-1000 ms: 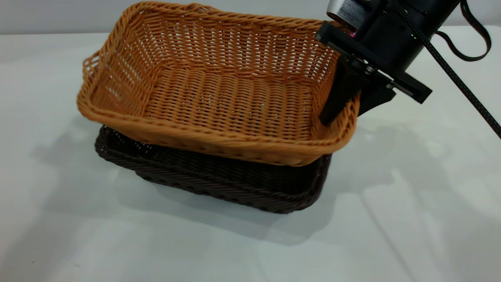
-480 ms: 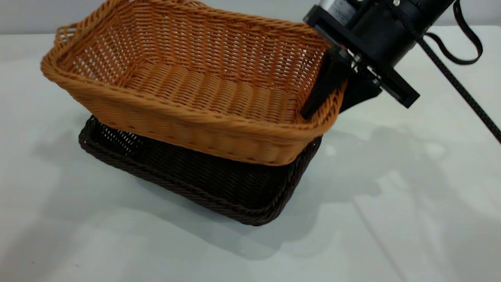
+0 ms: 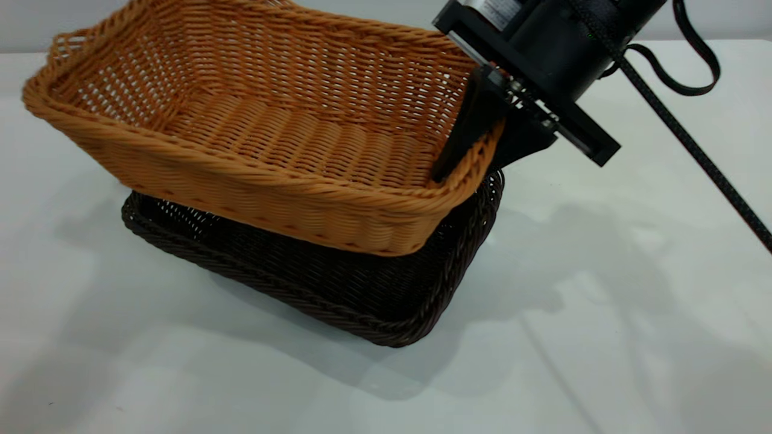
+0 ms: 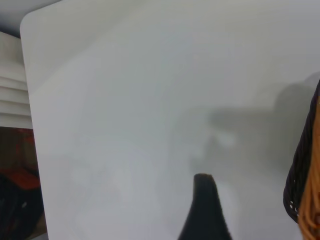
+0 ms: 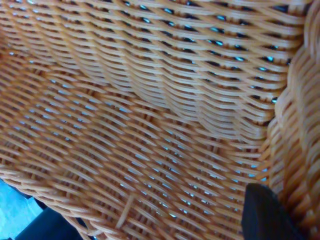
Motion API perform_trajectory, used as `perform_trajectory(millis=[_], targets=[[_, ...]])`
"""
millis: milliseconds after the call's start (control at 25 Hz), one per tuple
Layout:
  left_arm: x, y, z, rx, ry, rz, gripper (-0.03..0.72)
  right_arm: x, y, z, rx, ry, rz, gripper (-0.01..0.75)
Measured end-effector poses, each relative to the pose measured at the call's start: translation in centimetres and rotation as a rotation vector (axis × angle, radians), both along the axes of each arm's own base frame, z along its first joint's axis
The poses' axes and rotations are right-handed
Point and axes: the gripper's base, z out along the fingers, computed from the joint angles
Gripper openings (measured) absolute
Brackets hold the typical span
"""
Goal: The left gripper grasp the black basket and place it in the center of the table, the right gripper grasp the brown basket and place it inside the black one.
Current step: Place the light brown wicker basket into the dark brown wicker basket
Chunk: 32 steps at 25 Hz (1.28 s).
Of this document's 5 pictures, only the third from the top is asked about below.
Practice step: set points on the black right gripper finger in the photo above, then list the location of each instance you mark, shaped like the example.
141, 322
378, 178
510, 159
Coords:
522, 141
473, 126

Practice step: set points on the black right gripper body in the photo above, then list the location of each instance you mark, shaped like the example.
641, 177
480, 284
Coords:
543, 48

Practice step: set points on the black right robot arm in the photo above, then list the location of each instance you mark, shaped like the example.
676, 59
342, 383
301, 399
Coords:
642, 9

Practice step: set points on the black wicker basket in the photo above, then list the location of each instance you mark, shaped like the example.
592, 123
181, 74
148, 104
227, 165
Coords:
374, 289

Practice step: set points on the orange wicker basket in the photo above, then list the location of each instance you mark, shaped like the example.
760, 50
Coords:
271, 132

